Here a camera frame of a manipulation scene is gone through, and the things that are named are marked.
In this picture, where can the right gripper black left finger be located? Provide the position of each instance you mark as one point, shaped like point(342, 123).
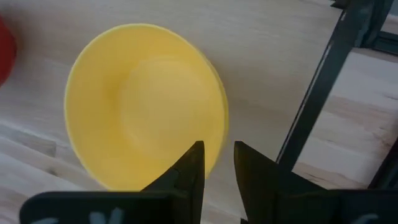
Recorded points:
point(192, 174)

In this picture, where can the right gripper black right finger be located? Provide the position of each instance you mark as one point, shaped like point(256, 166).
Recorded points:
point(258, 180)

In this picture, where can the yellow plastic bowl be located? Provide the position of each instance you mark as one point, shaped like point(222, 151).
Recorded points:
point(226, 121)
point(140, 109)

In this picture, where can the red bowl with floral interior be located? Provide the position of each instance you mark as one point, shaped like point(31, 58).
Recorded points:
point(5, 53)

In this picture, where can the wooden shelf with black legs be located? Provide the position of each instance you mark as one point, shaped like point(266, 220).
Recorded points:
point(321, 93)

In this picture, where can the black aluminium table frame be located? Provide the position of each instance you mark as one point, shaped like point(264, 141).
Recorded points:
point(387, 45)

